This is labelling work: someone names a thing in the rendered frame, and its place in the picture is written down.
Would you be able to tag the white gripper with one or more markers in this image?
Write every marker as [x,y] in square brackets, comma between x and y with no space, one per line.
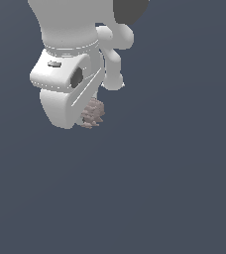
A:
[60,110]

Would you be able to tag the small pinkish-brown bumpy object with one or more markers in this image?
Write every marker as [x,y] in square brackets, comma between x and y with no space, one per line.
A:
[93,114]

